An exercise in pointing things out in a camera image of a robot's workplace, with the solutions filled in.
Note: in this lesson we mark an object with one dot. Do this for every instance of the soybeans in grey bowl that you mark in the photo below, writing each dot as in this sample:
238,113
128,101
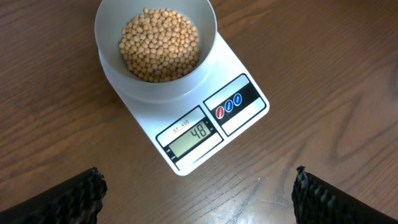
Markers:
160,45

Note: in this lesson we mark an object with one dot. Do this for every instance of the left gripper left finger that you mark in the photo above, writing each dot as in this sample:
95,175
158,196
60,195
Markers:
77,200

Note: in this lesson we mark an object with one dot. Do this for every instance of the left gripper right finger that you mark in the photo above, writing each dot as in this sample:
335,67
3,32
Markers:
318,202

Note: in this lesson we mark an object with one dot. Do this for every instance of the grey round bowl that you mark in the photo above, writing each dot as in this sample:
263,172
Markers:
113,15

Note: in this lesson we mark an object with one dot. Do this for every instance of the white digital kitchen scale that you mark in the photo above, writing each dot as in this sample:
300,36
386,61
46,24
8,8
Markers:
189,129

